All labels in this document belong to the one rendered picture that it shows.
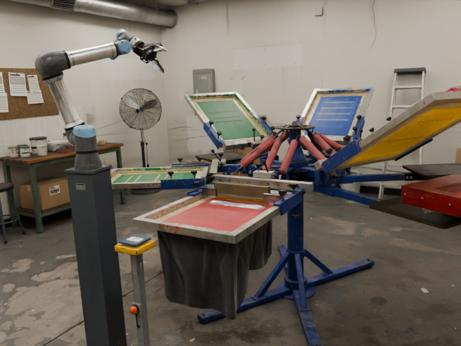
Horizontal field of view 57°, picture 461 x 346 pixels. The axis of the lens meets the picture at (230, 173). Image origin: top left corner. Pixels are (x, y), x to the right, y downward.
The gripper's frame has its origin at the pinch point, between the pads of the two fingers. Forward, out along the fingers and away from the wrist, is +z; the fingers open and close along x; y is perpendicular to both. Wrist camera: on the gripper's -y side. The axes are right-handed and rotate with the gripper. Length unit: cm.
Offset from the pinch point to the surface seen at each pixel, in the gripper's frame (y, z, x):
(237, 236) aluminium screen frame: 63, 99, -8
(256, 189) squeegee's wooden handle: 11, 84, -33
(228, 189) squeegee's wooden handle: 14, 68, -43
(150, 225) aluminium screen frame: 72, 60, -31
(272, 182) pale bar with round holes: -10, 85, -42
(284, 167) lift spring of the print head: -34, 82, -49
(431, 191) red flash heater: -7, 156, 15
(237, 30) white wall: -389, -170, -187
